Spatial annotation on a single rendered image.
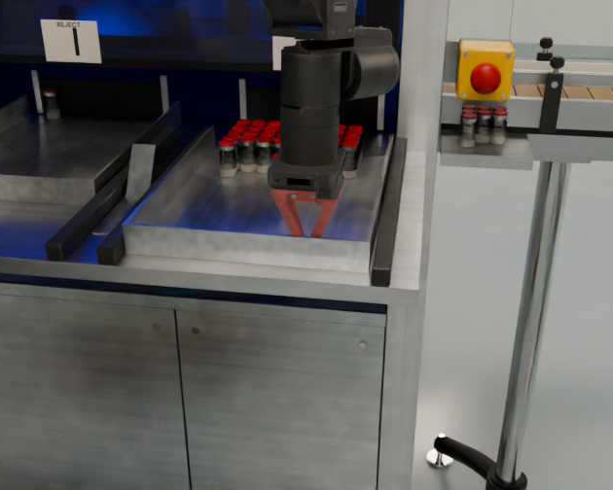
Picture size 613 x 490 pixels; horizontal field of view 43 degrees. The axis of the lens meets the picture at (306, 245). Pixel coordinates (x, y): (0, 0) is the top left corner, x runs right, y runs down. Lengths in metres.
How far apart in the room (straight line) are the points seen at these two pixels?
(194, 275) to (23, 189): 0.29
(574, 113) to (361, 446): 0.67
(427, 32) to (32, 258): 0.58
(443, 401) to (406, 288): 1.32
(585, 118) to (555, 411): 1.03
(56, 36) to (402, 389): 0.78
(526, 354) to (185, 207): 0.76
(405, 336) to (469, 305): 1.22
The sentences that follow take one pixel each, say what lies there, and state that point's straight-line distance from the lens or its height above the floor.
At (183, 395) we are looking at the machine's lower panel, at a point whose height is 0.40.
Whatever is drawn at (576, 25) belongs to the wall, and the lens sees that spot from 5.84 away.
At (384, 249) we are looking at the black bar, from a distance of 0.79.
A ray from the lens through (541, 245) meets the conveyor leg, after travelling 1.36.
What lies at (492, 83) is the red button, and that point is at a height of 0.99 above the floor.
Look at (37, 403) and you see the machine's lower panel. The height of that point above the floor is 0.34.
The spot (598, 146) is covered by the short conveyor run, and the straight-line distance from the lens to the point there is 1.26.
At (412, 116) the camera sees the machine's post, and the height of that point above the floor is 0.93.
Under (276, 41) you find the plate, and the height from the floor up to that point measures 1.03.
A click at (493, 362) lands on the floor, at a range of 2.24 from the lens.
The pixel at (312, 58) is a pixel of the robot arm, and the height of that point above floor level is 1.10.
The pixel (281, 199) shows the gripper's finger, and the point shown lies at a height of 0.96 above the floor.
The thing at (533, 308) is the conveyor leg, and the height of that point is 0.55.
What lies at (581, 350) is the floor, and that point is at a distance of 2.36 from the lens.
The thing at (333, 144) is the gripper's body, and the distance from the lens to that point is 0.74.
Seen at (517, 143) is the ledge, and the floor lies 0.88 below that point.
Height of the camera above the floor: 1.26
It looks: 27 degrees down
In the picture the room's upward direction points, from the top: straight up
